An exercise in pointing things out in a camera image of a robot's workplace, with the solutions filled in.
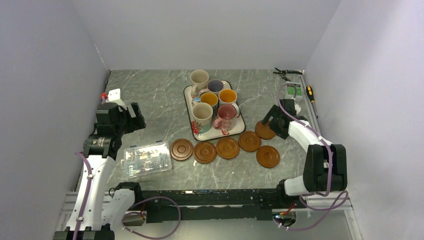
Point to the aluminium frame rail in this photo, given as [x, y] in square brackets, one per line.
[305, 104]

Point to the cream patterned mug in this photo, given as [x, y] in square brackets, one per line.
[202, 117]

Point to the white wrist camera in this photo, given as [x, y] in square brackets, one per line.
[297, 108]
[113, 96]

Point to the white mug orange inside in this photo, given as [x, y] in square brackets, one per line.
[227, 96]

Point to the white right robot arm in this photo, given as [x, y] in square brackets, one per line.
[325, 167]

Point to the grey purple mug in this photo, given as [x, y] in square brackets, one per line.
[214, 86]

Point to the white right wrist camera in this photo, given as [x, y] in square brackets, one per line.
[297, 108]

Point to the brown wooden coaster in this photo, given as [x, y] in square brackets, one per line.
[204, 152]
[181, 149]
[249, 141]
[268, 156]
[264, 131]
[227, 148]

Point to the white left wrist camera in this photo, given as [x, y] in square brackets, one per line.
[113, 96]

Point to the white green electronic device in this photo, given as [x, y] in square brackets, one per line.
[293, 90]

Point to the blue mug yellow inside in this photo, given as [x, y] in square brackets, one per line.
[209, 98]

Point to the pink mug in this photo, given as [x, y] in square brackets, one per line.
[226, 117]

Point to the cream mug outside tray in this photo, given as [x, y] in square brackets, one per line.
[199, 79]

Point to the yellow black screwdriver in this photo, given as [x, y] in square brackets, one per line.
[310, 95]

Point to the black pliers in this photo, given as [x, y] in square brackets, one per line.
[283, 73]

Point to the clear plastic parts box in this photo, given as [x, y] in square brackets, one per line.
[146, 160]

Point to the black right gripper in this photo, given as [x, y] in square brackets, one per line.
[274, 112]

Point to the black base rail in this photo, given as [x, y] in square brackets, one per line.
[211, 204]

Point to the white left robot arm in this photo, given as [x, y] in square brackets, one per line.
[89, 220]

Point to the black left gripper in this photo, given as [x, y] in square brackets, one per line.
[135, 123]

